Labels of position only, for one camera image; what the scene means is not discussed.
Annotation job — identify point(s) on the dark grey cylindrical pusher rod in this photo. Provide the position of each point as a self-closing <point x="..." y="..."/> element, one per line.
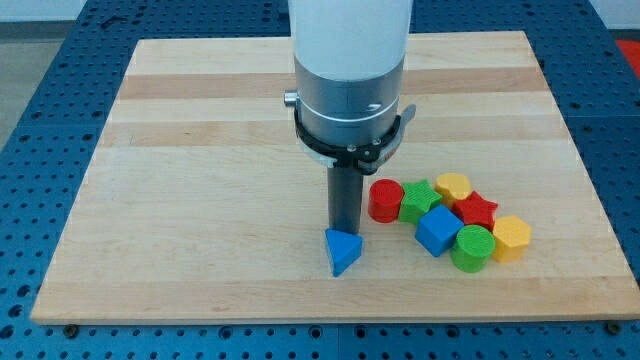
<point x="345" y="188"/>

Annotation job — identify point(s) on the black clamp ring mount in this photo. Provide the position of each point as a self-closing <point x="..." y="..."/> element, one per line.
<point x="367" y="158"/>

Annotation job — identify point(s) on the blue triangle block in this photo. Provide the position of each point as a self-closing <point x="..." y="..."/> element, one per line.
<point x="343" y="249"/>

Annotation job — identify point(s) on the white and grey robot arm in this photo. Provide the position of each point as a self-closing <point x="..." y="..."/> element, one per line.
<point x="348" y="61"/>

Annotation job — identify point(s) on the red cylinder block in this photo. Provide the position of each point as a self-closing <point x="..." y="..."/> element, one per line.
<point x="385" y="197"/>

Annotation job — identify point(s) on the green star block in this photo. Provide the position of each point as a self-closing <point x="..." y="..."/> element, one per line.
<point x="418" y="199"/>

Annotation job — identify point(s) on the yellow heart block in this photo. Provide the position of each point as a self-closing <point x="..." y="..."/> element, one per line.
<point x="452" y="187"/>

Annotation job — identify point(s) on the blue cube block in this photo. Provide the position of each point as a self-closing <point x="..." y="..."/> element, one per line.
<point x="437" y="229"/>

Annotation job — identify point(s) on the red star block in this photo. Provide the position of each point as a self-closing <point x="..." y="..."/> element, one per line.
<point x="475" y="210"/>

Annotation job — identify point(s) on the green cylinder block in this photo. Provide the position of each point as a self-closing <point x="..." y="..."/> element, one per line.
<point x="472" y="248"/>

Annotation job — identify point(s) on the light wooden board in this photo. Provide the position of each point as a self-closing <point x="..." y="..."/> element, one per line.
<point x="199" y="206"/>

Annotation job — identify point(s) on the yellow hexagon block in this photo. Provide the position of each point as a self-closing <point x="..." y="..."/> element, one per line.
<point x="512" y="237"/>

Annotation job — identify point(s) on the blue perforated metal table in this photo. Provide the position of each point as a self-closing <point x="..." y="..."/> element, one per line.
<point x="44" y="160"/>

